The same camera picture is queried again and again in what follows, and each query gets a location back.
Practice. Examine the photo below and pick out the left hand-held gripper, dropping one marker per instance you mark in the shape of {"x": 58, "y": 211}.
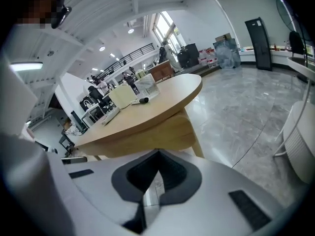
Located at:
{"x": 46, "y": 149}

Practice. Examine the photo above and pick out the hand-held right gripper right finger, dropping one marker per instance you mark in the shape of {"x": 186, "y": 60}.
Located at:
{"x": 209, "y": 193}

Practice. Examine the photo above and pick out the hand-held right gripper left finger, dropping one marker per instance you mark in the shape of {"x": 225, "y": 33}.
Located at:
{"x": 98, "y": 181}

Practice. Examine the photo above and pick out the wooden coffee table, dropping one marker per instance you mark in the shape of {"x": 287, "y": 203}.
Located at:
{"x": 152, "y": 104}

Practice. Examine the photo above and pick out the marble block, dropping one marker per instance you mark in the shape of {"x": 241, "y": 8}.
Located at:
{"x": 72, "y": 130}

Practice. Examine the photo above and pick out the white metal table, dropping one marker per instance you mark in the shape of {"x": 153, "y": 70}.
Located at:
{"x": 91, "y": 107}

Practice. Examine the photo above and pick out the small white screen device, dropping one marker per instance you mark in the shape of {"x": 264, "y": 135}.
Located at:
{"x": 110, "y": 117}

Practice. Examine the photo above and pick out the beige box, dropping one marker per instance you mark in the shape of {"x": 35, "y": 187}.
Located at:
{"x": 121, "y": 96}

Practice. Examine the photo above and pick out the black and white marker pen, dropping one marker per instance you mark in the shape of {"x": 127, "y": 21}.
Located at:
{"x": 141, "y": 100}

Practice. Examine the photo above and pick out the round white side table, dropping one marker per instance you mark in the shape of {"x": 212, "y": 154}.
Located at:
{"x": 300, "y": 141}

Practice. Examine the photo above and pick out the ceiling tube light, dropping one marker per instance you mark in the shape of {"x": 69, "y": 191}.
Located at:
{"x": 25, "y": 66}

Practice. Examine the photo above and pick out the round ceiling light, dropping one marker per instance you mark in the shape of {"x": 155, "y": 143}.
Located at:
{"x": 131, "y": 30}
{"x": 102, "y": 48}

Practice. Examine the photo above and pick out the wooden step platform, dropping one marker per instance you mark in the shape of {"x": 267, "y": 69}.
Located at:
{"x": 201, "y": 70}

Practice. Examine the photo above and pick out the wooden cabinet with white top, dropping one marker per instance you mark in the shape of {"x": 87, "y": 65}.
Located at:
{"x": 162, "y": 71}

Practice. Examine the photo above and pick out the black mezzanine railing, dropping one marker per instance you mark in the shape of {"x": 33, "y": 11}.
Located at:
{"x": 137, "y": 51}

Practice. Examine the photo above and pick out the stack of water bottles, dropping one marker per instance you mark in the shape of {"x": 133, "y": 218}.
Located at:
{"x": 209, "y": 59}

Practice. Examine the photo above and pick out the black cabinet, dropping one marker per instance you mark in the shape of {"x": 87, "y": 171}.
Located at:
{"x": 189, "y": 55}

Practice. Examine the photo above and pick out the grey marble slab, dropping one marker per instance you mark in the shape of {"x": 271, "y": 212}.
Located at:
{"x": 226, "y": 54}

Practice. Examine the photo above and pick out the cardboard box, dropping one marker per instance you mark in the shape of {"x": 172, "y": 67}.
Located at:
{"x": 222, "y": 38}

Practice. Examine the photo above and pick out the black tower appliance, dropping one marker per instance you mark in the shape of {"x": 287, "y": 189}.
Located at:
{"x": 258, "y": 43}

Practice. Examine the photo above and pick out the person's head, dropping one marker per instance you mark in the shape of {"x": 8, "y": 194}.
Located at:
{"x": 37, "y": 6}

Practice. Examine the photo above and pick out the tall window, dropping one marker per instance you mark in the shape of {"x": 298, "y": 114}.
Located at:
{"x": 162, "y": 23}

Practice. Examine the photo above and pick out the black head-worn camera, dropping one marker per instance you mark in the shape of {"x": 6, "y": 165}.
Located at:
{"x": 60, "y": 13}

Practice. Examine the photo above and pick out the white wall counter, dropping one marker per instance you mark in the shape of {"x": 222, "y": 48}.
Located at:
{"x": 280, "y": 55}

